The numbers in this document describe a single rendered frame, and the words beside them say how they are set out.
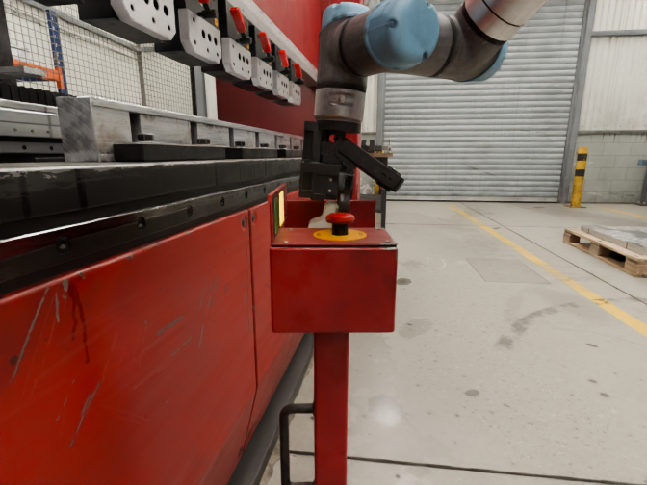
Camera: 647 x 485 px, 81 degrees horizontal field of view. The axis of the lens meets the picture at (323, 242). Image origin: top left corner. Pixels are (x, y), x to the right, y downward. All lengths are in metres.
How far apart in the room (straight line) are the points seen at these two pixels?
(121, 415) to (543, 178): 7.88
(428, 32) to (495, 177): 7.35
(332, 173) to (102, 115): 0.36
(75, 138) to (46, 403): 0.39
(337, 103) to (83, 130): 0.38
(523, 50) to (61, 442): 7.98
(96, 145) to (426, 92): 7.14
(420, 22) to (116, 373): 0.54
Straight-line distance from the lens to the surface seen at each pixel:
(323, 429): 0.68
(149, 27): 0.81
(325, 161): 0.59
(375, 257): 0.47
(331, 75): 0.58
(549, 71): 8.17
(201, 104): 8.04
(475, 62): 0.59
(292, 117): 2.33
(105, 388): 0.54
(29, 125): 0.97
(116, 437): 0.58
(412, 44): 0.49
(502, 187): 7.88
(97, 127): 0.69
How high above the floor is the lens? 0.89
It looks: 13 degrees down
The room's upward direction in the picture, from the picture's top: straight up
